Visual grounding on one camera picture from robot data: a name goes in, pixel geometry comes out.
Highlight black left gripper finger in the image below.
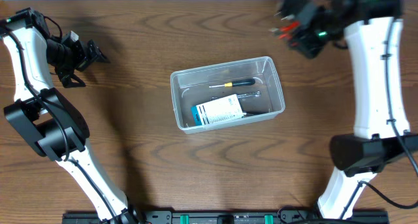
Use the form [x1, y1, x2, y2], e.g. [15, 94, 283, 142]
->
[88, 40, 110, 63]
[60, 73, 86, 88]

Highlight red handled pliers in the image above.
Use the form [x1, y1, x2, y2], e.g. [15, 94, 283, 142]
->
[270, 21, 300, 40]

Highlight black yellow screwdriver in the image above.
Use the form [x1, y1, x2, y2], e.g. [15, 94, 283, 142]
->
[210, 78, 255, 88]

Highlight silver combination wrench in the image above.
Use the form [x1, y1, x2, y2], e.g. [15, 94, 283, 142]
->
[211, 91, 261, 101]

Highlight small claw hammer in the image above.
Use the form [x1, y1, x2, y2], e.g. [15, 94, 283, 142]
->
[242, 111, 268, 117]

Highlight blue white cardboard box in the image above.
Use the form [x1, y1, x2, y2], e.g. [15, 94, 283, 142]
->
[191, 94, 244, 125]

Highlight clear plastic container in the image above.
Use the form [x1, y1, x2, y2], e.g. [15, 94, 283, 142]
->
[170, 56, 285, 134]

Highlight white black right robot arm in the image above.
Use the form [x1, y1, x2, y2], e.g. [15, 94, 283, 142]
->
[274, 0, 417, 223]

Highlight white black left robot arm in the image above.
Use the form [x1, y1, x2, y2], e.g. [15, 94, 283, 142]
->
[1, 8, 143, 223]

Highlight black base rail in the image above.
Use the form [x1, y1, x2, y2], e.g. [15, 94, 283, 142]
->
[61, 208, 390, 224]

